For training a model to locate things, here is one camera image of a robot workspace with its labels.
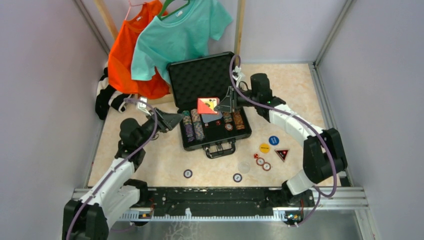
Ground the purple chip on table right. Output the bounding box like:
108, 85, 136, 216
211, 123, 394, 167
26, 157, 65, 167
232, 173, 243, 183

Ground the purple cable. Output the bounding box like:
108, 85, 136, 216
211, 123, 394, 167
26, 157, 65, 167
65, 97, 159, 240
229, 54, 339, 228

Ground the blue round button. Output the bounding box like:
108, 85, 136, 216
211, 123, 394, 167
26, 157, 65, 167
268, 135, 280, 146

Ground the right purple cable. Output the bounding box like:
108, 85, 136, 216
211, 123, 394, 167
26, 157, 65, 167
229, 54, 339, 228

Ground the red white chip right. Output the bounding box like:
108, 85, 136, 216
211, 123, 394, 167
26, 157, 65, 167
262, 162, 272, 172

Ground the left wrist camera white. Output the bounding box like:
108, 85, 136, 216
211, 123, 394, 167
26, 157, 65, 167
137, 96, 150, 116

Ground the purple chip on table left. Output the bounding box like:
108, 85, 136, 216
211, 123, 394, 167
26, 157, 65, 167
183, 169, 193, 179

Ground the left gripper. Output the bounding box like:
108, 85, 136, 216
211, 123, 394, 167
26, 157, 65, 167
136, 106, 185, 147

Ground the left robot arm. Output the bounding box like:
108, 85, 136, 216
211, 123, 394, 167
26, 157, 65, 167
62, 108, 184, 240

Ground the orange red chip row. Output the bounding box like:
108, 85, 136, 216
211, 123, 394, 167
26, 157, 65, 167
232, 109, 246, 130

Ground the wooden clothes rack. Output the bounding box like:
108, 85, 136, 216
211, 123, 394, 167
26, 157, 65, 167
93, 0, 247, 108

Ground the red playing card box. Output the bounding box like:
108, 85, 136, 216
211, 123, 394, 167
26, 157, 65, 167
197, 97, 220, 115

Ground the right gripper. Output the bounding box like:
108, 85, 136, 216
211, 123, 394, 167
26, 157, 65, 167
215, 85, 260, 113

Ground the blue backed card deck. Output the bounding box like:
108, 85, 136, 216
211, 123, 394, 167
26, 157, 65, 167
200, 112, 223, 124

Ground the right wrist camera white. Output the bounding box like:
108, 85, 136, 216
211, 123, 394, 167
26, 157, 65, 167
232, 65, 245, 85

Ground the black poker set case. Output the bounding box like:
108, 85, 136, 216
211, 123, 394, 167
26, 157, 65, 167
166, 51, 252, 159

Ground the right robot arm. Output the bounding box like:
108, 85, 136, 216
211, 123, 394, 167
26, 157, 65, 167
215, 72, 348, 206

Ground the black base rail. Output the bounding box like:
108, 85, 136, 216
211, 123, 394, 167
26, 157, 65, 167
134, 187, 315, 217

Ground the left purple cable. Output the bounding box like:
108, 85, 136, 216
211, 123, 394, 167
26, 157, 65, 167
65, 97, 159, 240

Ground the orange t-shirt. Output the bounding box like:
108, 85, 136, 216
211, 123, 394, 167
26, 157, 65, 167
108, 0, 170, 100

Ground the green blue chip row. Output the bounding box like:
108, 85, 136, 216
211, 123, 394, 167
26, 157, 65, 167
182, 110, 193, 129

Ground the green multicolour chip row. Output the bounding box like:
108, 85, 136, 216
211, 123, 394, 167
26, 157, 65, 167
222, 112, 233, 123

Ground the black white striped garment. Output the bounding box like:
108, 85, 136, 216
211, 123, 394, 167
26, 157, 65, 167
95, 62, 133, 121

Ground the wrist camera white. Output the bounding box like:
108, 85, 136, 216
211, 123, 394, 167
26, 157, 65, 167
232, 65, 245, 85
137, 96, 150, 116

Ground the purple chip on table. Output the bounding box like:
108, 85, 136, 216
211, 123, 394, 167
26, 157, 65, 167
183, 169, 193, 179
232, 173, 243, 183

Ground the purple chip row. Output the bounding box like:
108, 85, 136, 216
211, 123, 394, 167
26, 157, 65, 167
184, 125, 196, 143

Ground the yellow round button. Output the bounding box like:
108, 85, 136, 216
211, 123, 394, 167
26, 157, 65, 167
259, 143, 271, 154

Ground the red black triangle marker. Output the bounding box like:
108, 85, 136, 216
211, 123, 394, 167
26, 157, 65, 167
275, 149, 289, 162

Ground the teal t-shirt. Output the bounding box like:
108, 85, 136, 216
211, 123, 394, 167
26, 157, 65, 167
130, 0, 233, 83

